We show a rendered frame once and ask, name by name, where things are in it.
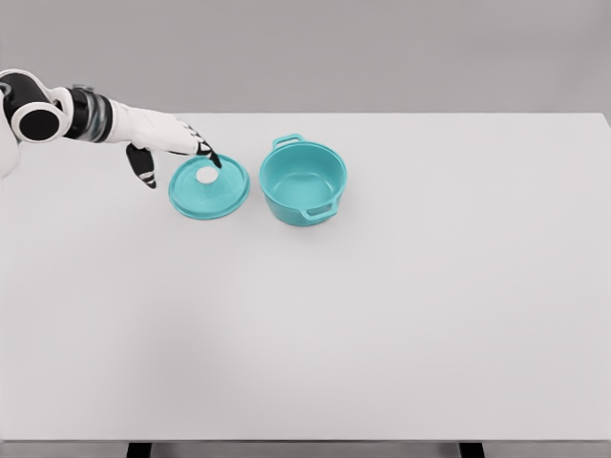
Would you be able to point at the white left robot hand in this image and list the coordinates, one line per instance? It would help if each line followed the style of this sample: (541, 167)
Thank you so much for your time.
(160, 129)

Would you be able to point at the teal pot lid white knob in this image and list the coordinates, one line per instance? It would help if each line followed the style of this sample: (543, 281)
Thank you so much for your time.
(224, 191)

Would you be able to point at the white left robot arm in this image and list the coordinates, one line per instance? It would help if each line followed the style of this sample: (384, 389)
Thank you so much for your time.
(33, 121)

